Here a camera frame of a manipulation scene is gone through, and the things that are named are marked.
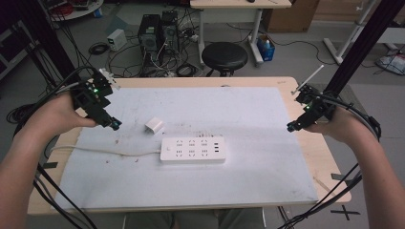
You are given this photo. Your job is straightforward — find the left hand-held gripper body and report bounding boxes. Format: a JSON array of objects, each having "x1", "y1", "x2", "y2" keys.
[{"x1": 70, "y1": 67, "x2": 122, "y2": 128}]

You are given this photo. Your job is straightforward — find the person's right hand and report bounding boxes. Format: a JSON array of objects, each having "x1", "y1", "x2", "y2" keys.
[{"x1": 305, "y1": 106, "x2": 367, "y2": 146}]

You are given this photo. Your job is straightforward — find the wooden table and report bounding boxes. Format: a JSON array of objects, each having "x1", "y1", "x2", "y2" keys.
[{"x1": 27, "y1": 75, "x2": 352, "y2": 216}]

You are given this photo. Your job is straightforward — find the white charger plug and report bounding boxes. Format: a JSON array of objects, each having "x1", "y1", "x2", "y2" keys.
[{"x1": 144, "y1": 116, "x2": 165, "y2": 135}]

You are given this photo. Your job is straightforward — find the blue box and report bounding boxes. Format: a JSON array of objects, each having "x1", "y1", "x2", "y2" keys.
[{"x1": 255, "y1": 33, "x2": 276, "y2": 62}]

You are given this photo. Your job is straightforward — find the white power strip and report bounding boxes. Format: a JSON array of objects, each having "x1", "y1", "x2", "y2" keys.
[{"x1": 159, "y1": 135, "x2": 227, "y2": 164}]

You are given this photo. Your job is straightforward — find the black computer tower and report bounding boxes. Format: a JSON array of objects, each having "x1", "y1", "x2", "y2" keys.
[
  {"x1": 137, "y1": 13, "x2": 162, "y2": 76},
  {"x1": 160, "y1": 10, "x2": 181, "y2": 59}
]

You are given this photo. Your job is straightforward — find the black round stool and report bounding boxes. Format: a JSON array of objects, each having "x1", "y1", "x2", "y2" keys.
[{"x1": 201, "y1": 41, "x2": 249, "y2": 77}]

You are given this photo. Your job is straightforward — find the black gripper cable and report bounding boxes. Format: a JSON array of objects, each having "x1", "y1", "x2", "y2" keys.
[
  {"x1": 12, "y1": 65, "x2": 98, "y2": 137},
  {"x1": 313, "y1": 91, "x2": 382, "y2": 141}
]

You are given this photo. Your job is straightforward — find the white desk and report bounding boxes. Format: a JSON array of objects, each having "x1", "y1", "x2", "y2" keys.
[{"x1": 189, "y1": 0, "x2": 293, "y2": 67}]

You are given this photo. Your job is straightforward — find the black tape cross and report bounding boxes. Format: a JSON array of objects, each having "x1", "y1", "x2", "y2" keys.
[{"x1": 330, "y1": 204, "x2": 361, "y2": 221}]

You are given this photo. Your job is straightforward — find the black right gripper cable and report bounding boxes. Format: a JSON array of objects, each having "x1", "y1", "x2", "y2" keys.
[{"x1": 313, "y1": 91, "x2": 382, "y2": 141}]

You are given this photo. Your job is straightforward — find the black metal frame post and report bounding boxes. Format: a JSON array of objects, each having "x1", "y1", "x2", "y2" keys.
[{"x1": 322, "y1": 0, "x2": 405, "y2": 98}]

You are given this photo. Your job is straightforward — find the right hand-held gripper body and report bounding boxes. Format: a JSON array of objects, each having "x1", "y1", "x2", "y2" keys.
[{"x1": 290, "y1": 64, "x2": 338, "y2": 128}]

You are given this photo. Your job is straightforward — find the white stand legs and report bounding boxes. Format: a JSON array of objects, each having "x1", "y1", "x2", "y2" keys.
[{"x1": 322, "y1": 0, "x2": 378, "y2": 66}]

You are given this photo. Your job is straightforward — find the white power supply box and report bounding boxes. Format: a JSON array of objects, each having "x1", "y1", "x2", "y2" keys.
[{"x1": 106, "y1": 28, "x2": 128, "y2": 52}]

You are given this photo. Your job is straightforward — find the white table mat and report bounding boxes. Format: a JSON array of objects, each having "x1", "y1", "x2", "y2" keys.
[{"x1": 53, "y1": 86, "x2": 320, "y2": 211}]

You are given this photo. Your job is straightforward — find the round table with cables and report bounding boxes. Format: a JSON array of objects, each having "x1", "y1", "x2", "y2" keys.
[{"x1": 40, "y1": 0, "x2": 105, "y2": 22}]

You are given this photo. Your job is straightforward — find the white power strip cable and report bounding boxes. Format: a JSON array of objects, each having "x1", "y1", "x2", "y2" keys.
[{"x1": 50, "y1": 145, "x2": 162, "y2": 157}]

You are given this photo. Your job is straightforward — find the coiled black cable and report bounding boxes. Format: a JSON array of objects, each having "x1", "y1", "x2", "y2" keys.
[{"x1": 88, "y1": 41, "x2": 110, "y2": 56}]

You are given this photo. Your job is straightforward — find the cardboard box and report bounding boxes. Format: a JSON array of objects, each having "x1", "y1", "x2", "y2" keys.
[{"x1": 262, "y1": 0, "x2": 321, "y2": 33}]

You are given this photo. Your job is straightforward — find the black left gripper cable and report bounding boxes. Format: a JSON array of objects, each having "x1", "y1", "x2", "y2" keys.
[{"x1": 12, "y1": 65, "x2": 98, "y2": 137}]

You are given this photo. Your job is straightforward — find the person's left hand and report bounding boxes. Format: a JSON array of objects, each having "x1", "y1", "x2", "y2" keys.
[{"x1": 22, "y1": 93, "x2": 98, "y2": 137}]

